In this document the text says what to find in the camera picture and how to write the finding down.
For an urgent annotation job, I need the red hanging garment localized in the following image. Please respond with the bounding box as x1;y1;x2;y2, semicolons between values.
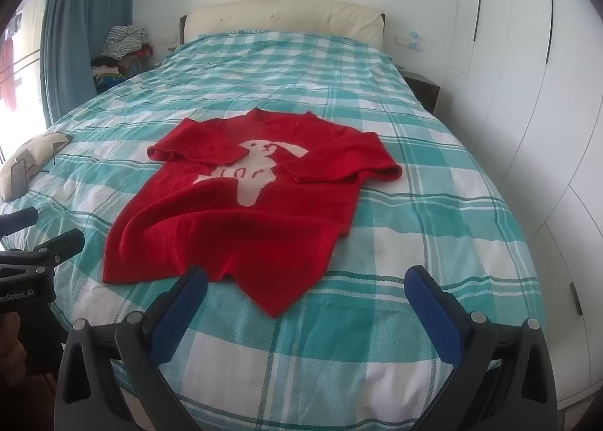
0;11;24;111

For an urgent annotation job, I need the white wall switch panel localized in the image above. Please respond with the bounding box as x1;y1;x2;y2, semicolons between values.
395;31;425;51

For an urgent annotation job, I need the bed with teal plaid cover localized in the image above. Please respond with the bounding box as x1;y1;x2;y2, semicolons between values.
0;30;540;431

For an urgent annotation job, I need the pile of clothes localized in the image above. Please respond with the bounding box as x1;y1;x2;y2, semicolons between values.
90;25;155;95

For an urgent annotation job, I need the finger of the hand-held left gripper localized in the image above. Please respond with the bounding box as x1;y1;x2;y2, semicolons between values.
0;207;39;238
28;229;86;268

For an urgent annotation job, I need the white wardrobe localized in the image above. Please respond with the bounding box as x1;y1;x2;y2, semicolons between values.
443;0;603;413

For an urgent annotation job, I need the blue curtain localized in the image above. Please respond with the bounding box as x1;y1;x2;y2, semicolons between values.
40;0;142;127

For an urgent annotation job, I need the cream printed cushion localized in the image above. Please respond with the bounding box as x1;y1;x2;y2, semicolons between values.
0;132;73;203

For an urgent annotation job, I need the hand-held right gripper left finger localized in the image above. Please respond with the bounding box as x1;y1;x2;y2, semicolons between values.
53;265;209;431

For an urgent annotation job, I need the cream padded headboard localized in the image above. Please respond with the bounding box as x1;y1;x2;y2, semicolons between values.
179;0;387;48

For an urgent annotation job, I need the dark wooden nightstand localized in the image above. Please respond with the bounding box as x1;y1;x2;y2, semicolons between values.
400;69;441;114

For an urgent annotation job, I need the red knitted sweater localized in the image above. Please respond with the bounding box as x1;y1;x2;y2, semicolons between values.
101;107;403;319

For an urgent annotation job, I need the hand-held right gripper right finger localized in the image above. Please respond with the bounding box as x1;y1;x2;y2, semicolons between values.
404;265;559;431

